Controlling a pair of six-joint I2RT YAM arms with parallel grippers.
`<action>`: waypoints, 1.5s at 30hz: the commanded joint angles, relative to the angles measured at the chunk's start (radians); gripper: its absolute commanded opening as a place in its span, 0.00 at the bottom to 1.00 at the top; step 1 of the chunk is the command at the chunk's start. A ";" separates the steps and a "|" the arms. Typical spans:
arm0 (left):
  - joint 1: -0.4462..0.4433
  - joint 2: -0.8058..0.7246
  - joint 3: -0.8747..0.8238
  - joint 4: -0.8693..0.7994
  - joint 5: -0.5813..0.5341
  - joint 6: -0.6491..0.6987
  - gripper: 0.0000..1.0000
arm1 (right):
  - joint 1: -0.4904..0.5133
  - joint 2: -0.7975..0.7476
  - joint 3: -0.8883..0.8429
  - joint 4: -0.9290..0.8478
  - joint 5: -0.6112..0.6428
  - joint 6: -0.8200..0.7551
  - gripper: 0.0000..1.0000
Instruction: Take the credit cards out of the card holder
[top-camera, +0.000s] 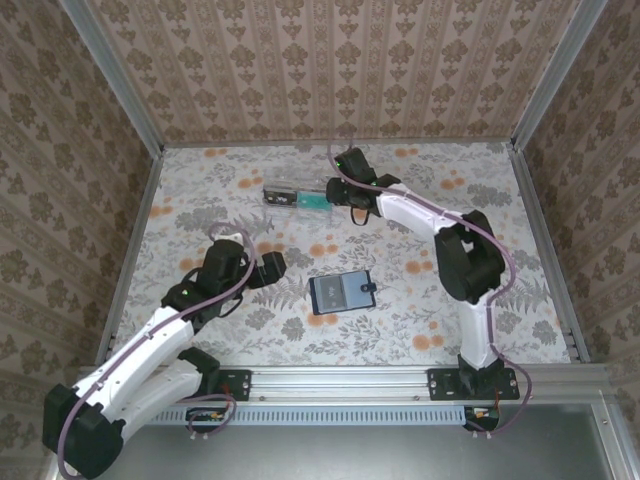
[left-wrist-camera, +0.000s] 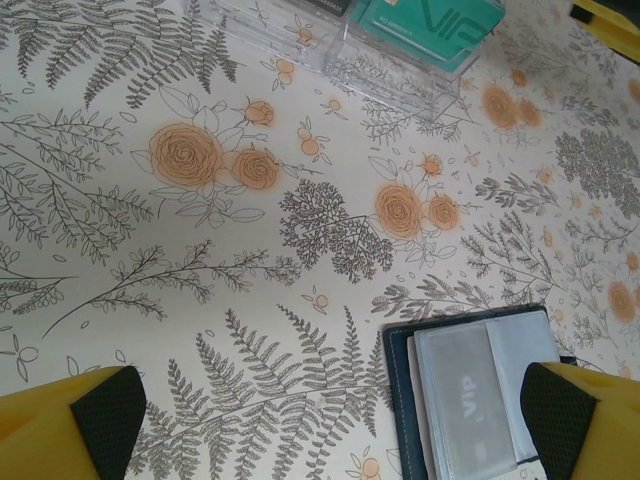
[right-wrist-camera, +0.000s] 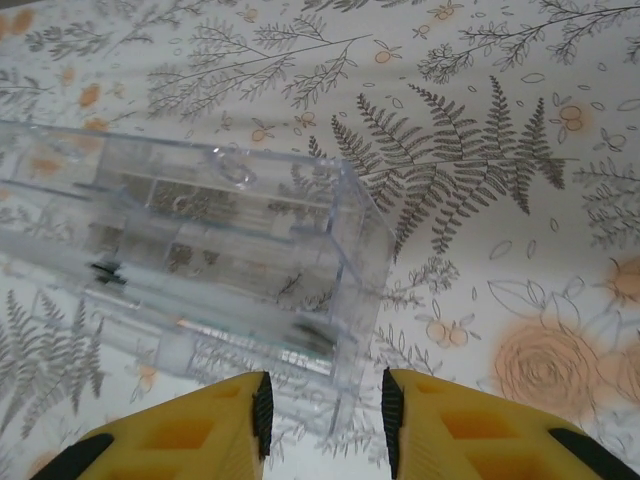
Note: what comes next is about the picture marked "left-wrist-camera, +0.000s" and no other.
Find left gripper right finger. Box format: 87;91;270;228
519;360;640;480

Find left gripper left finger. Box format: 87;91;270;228
0;364;147;480

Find green VIP card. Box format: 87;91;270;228
439;47;485;75
348;0;505;67

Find navy blue card holder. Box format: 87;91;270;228
382;303;576;480

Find silver VIP card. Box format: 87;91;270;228
413;319;526;474

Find clear acrylic card box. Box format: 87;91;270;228
182;0;506;121

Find black card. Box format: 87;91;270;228
307;0;354;17

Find floral patterned table cover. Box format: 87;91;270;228
0;0;640;480

